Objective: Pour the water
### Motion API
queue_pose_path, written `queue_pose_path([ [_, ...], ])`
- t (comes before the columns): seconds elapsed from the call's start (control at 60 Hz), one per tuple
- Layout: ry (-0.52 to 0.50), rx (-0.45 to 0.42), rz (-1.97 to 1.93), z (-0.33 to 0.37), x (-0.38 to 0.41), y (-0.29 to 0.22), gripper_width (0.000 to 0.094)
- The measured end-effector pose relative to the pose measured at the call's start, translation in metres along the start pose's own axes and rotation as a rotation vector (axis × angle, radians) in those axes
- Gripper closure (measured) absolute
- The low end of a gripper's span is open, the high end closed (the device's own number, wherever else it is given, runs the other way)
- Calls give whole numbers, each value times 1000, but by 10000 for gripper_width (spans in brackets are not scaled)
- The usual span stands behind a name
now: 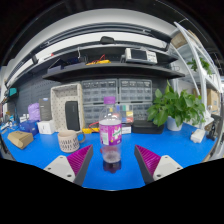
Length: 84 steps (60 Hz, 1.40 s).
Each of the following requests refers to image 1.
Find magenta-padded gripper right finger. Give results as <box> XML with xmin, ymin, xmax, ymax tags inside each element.
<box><xmin>133</xmin><ymin>144</ymin><xmax>184</xmax><ymax>185</ymax></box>

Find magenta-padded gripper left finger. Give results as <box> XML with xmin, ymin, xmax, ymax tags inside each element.
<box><xmin>43</xmin><ymin>144</ymin><xmax>94</xmax><ymax>187</ymax></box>

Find purple-capped clear drink bottle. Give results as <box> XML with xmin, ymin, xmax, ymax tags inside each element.
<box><xmin>98</xmin><ymin>96</ymin><xmax>123</xmax><ymax>170</ymax></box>

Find beige patterned mug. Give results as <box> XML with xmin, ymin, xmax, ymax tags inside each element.
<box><xmin>57</xmin><ymin>129</ymin><xmax>87</xmax><ymax>154</ymax></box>

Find black flat case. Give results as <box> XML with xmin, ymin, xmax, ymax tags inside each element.
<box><xmin>131</xmin><ymin>119</ymin><xmax>165</xmax><ymax>135</ymax></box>

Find yellow multimeter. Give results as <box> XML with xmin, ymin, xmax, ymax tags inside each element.
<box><xmin>82</xmin><ymin>126</ymin><xmax>101</xmax><ymax>135</ymax></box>

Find white box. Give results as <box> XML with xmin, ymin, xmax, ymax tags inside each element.
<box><xmin>36</xmin><ymin>119</ymin><xmax>56</xmax><ymax>135</ymax></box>

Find small white-labelled box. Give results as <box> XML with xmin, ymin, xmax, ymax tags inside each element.
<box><xmin>121</xmin><ymin>123</ymin><xmax>132</xmax><ymax>135</ymax></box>

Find small white block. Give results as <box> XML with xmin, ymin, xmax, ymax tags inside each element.
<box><xmin>190</xmin><ymin>128</ymin><xmax>206</xmax><ymax>144</ymax></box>

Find black rectangular speaker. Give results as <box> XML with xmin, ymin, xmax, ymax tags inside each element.
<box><xmin>64</xmin><ymin>100</ymin><xmax>81</xmax><ymax>132</ymax></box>

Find brown cardboard box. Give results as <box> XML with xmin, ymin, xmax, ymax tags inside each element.
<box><xmin>7</xmin><ymin>130</ymin><xmax>35</xmax><ymax>150</ymax></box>

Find blue box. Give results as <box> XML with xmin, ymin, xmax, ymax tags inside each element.
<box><xmin>18</xmin><ymin>119</ymin><xmax>39</xmax><ymax>136</ymax></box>

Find grey small-parts drawer cabinet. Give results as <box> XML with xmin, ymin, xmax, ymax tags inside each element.
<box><xmin>82</xmin><ymin>103</ymin><xmax>118</xmax><ymax>128</ymax></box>
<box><xmin>118</xmin><ymin>78</ymin><xmax>154</xmax><ymax>104</ymax></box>
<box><xmin>81</xmin><ymin>78</ymin><xmax>119</xmax><ymax>105</ymax></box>
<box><xmin>132</xmin><ymin>102</ymin><xmax>154</xmax><ymax>122</ymax></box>

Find clear organiser box colourful contents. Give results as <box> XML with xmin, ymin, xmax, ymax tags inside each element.
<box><xmin>116</xmin><ymin>103</ymin><xmax>134</xmax><ymax>126</ymax></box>

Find green potted plant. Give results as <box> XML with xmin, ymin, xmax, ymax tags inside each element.
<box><xmin>146</xmin><ymin>79</ymin><xmax>207</xmax><ymax>132</ymax></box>

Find beige perforated tray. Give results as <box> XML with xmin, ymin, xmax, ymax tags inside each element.
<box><xmin>50</xmin><ymin>82</ymin><xmax>86</xmax><ymax>133</ymax></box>

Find dark grey flat box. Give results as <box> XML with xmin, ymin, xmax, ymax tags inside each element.
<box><xmin>38</xmin><ymin>97</ymin><xmax>53</xmax><ymax>122</ymax></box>

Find purple bag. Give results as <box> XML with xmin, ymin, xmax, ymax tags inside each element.
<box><xmin>27</xmin><ymin>102</ymin><xmax>42</xmax><ymax>122</ymax></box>

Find teal device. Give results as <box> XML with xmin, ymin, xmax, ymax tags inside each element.
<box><xmin>8</xmin><ymin>87</ymin><xmax>18</xmax><ymax>98</ymax></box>

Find white shelf unit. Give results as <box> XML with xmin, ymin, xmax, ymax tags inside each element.
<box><xmin>169</xmin><ymin>21</ymin><xmax>224</xmax><ymax>158</ymax></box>

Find black wall shelf unit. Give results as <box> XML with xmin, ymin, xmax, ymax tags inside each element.
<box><xmin>6</xmin><ymin>22</ymin><xmax>186</xmax><ymax>83</ymax></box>

